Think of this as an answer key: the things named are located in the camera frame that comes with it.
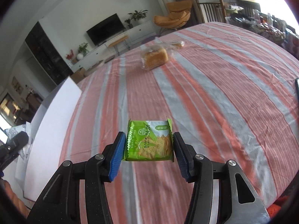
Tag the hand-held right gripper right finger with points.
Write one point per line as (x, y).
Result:
(181, 158)

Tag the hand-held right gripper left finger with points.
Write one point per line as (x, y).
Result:
(115, 158)

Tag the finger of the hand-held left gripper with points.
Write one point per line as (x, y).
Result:
(14, 144)

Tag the green cracker packet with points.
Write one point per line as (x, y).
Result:
(149, 142)

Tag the orange cushion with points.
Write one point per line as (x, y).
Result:
(11, 198)

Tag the cardboard box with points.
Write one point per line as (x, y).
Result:
(80, 74)

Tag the dark cabinet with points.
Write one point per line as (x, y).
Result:
(46, 53)

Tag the bagged bread loaf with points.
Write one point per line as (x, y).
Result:
(155, 58)

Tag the red flowers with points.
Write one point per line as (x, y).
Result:
(69, 56)

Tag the green plant in white vase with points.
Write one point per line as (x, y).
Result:
(82, 50)

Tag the small clear cake packet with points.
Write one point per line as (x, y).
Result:
(177, 43)

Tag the wooden stool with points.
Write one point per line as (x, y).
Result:
(116, 40)

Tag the purple rug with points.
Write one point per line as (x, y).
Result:
(149, 38)

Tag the black television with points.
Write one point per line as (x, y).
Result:
(106, 29)

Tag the white TV cabinet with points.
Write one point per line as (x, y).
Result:
(140, 30)

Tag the small potted plant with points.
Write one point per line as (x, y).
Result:
(128, 23)

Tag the black smartphone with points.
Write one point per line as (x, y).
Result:
(297, 85)

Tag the orange lounge chair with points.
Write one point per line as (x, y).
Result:
(174, 14)

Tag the large potted plant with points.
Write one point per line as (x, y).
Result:
(137, 15)

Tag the wooden chair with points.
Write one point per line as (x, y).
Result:
(205, 7)

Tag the cluttered side table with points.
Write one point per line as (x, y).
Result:
(257, 21)

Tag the red white box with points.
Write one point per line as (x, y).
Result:
(293, 43)

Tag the wooden sideboard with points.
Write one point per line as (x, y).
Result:
(243, 3)

